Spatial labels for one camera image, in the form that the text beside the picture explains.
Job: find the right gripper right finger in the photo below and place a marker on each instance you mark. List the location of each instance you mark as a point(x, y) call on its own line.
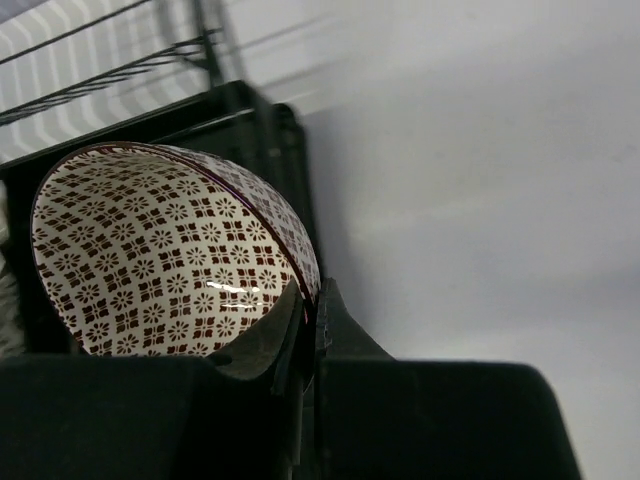
point(337, 332)

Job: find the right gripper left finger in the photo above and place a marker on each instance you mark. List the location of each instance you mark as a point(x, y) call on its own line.
point(270, 355)

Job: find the brown geometric patterned bowl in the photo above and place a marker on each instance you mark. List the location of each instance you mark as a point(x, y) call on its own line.
point(148, 250)

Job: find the black dish rack tray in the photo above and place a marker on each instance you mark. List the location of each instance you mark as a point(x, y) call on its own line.
point(264, 137)

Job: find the black wire plate holder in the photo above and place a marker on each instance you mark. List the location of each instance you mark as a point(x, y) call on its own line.
point(55, 52)

